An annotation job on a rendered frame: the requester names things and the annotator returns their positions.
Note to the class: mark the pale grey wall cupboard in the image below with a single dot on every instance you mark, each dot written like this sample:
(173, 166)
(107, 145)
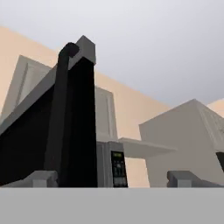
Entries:
(105, 113)

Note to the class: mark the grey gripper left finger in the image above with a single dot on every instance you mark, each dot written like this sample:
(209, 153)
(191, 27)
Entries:
(40, 179)

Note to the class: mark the black microwave door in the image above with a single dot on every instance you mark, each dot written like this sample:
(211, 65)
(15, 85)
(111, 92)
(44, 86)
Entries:
(78, 122)

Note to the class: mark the pale grey cupboard block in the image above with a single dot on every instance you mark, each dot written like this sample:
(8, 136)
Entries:
(186, 140)

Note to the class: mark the pale grey shelf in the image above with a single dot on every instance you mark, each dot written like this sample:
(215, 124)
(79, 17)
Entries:
(143, 147)

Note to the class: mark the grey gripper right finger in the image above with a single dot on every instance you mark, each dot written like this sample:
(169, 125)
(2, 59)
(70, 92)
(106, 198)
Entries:
(182, 179)

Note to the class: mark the grey microwave oven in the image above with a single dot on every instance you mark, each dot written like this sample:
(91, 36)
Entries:
(112, 166)

